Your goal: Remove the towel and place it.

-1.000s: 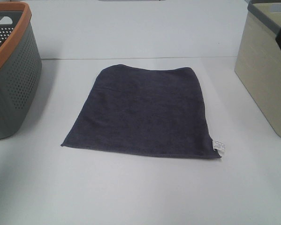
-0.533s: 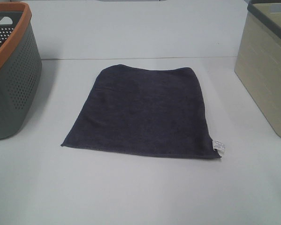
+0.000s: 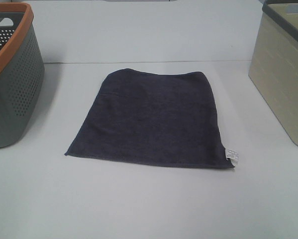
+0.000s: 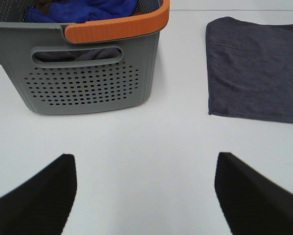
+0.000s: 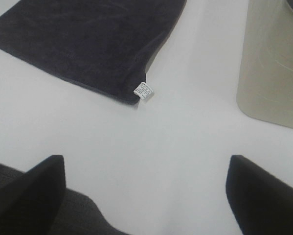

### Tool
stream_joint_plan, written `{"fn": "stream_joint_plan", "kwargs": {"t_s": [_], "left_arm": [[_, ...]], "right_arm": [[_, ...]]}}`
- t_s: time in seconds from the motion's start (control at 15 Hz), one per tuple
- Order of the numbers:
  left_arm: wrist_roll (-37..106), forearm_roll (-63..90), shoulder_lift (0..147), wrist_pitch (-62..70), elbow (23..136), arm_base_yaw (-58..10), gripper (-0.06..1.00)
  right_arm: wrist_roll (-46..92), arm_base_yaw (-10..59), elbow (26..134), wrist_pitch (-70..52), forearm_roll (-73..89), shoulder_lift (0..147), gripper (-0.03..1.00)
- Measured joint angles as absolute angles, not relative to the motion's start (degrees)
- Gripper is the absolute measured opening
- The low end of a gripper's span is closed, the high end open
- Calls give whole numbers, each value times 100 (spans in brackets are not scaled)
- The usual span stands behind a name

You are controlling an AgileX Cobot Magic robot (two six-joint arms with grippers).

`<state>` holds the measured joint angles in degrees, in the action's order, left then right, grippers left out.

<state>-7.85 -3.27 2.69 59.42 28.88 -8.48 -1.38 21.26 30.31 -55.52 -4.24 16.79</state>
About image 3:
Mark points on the dark blue towel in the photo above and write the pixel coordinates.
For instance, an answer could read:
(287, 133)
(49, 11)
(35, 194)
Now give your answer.
(151, 119)

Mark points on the beige basket grey rim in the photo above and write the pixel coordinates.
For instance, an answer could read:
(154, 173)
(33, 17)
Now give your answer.
(274, 65)

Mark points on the grey perforated basket orange rim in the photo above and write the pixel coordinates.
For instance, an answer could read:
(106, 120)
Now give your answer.
(21, 71)

